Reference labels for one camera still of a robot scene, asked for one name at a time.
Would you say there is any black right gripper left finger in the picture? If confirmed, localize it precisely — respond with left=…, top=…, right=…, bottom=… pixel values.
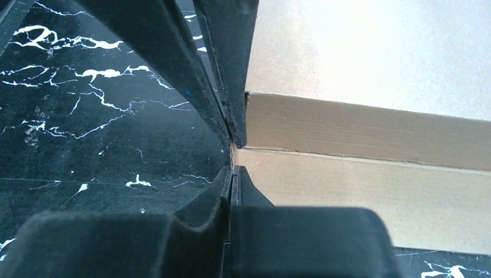
left=1, top=167, right=229, bottom=277

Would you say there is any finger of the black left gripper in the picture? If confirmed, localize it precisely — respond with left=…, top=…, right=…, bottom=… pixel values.
left=79, top=0, right=230, bottom=142
left=193, top=0, right=259, bottom=148

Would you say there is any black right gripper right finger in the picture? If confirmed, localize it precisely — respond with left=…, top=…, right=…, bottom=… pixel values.
left=230, top=166, right=402, bottom=277

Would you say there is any brown cardboard box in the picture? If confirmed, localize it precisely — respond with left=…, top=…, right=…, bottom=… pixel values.
left=233, top=1, right=490, bottom=255

